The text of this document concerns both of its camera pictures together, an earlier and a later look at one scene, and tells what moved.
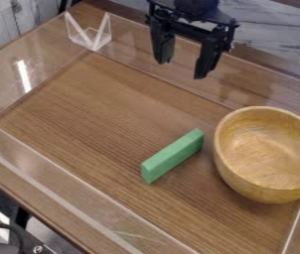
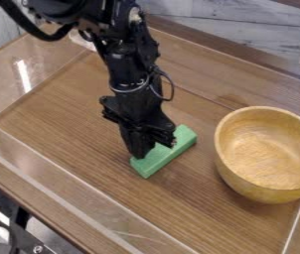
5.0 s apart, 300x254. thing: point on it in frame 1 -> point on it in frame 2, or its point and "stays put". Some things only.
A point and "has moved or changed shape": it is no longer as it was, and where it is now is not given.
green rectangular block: (172, 156) has moved or changed shape
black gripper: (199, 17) -> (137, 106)
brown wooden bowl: (267, 153) stays put
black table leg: (22, 217) stays put
